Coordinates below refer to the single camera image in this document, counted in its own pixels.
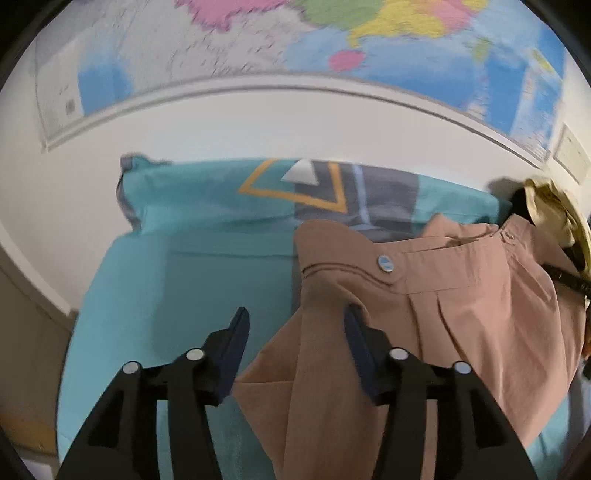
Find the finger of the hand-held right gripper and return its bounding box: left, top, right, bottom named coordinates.
left=544, top=262, right=591, bottom=296

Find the teal bed sheet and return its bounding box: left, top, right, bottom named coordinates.
left=56, top=226, right=578, bottom=480

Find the cream cloth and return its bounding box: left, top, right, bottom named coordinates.
left=524, top=178, right=591, bottom=273

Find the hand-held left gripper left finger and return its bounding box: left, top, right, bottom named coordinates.
left=55, top=306, right=251, bottom=480

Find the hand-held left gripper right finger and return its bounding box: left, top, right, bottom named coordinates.
left=344, top=307, right=539, bottom=480

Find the white wall switch plate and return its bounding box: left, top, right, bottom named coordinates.
left=551, top=124, right=591, bottom=185

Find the colourful wall map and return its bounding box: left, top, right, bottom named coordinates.
left=30, top=0, right=571, bottom=169

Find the black cloth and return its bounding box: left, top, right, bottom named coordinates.
left=509, top=186, right=539, bottom=226

